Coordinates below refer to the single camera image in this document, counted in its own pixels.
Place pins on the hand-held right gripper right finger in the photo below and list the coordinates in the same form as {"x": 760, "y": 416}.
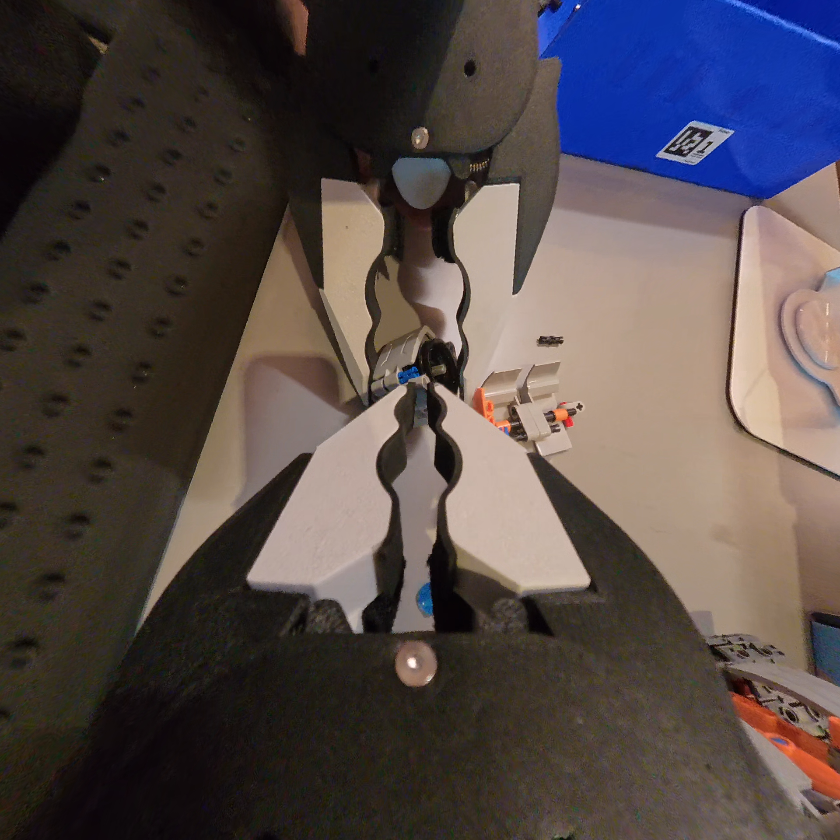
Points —
{"x": 518, "y": 525}

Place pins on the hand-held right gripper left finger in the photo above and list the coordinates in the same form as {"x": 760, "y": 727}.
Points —
{"x": 321, "y": 518}

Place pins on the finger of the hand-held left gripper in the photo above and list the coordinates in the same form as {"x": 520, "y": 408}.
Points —
{"x": 344, "y": 262}
{"x": 489, "y": 262}

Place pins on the grey orange toy brick assembly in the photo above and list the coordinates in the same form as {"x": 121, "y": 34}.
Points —
{"x": 544, "y": 433}

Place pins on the grey panel wheel toy assembly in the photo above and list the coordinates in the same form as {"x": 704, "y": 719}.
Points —
{"x": 438, "y": 364}

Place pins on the person's left hand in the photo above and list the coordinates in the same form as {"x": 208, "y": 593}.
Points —
{"x": 296, "y": 23}

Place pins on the black toy pin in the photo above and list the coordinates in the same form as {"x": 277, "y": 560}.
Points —
{"x": 551, "y": 339}

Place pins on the small blue toy piece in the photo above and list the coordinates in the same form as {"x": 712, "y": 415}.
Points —
{"x": 424, "y": 600}

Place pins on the black perforated pad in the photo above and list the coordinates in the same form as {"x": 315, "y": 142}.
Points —
{"x": 131, "y": 328}

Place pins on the blue plastic bin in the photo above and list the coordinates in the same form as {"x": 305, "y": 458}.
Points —
{"x": 623, "y": 79}

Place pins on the silver monitor stand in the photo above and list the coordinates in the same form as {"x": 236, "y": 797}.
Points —
{"x": 761, "y": 328}

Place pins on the grey orange toy tracked vehicle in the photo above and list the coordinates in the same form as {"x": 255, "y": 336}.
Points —
{"x": 774, "y": 689}

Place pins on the person's black jacket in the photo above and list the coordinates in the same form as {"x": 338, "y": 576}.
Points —
{"x": 39, "y": 79}

